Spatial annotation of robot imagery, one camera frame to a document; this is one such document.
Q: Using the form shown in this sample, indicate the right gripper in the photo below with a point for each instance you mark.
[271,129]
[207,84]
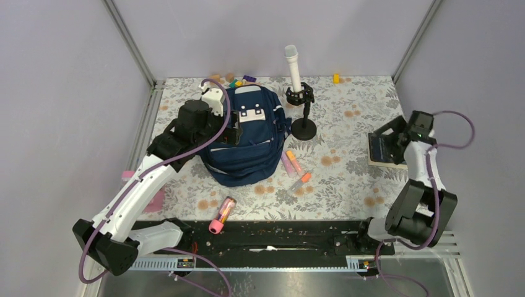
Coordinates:
[398,124]

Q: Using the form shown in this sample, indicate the navy blue student backpack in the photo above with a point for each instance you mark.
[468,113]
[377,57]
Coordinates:
[265,128]

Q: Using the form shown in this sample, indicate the dark blue book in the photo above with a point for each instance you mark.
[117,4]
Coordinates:
[378,153]

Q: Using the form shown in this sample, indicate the grey orange-capped marker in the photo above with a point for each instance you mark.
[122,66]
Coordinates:
[297,185]

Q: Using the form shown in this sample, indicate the pink-capped clear tube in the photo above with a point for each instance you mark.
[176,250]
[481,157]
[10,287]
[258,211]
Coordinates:
[217,224]

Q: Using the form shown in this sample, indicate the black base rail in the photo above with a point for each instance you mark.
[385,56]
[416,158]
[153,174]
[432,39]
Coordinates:
[279,244]

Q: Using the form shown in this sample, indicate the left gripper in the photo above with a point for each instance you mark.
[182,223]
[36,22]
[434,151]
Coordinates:
[233,133]

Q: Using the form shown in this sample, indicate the pink highlighter pen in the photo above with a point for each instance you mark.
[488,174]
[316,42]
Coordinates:
[290,170]

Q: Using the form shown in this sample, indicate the round wooden block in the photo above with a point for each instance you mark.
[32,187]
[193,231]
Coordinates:
[230,77]

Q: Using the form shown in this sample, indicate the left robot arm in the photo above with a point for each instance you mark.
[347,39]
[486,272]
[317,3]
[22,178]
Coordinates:
[109,238]

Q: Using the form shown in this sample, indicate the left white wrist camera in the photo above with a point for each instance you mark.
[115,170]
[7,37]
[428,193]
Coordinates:
[214,97]

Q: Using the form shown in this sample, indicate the white microphone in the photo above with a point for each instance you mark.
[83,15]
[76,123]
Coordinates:
[291,55]

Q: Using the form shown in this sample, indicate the black microphone stand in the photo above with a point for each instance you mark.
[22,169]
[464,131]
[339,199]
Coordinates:
[302,128]

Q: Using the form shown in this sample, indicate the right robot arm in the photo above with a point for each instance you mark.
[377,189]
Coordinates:
[423,207]

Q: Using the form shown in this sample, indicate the purple toy block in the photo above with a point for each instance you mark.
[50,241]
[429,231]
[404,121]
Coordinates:
[249,78]

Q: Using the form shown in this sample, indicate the pink box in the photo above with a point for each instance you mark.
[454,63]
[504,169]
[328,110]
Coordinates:
[156,203]

